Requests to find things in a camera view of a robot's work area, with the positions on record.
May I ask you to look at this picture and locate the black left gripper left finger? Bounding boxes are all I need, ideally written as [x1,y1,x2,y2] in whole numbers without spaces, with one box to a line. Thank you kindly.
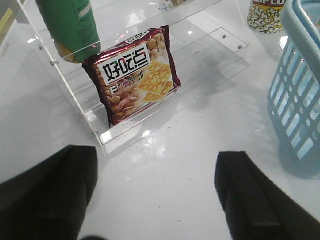
[0,145,98,240]

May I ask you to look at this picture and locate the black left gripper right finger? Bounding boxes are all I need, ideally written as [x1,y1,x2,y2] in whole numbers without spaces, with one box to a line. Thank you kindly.
[214,151,320,240]

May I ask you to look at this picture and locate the light blue plastic basket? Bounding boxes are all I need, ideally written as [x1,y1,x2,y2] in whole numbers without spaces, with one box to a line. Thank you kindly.
[268,0,320,178]

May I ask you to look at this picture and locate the maroon almond biscuit bag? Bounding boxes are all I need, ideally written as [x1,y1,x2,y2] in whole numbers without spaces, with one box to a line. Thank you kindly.
[82,25,182,126]

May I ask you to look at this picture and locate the green bottle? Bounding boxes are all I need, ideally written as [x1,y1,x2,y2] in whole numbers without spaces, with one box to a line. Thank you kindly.
[36,0,101,64]

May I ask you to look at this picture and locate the yellow popcorn paper cup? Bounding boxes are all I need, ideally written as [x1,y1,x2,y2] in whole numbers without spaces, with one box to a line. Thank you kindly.
[247,0,286,34]

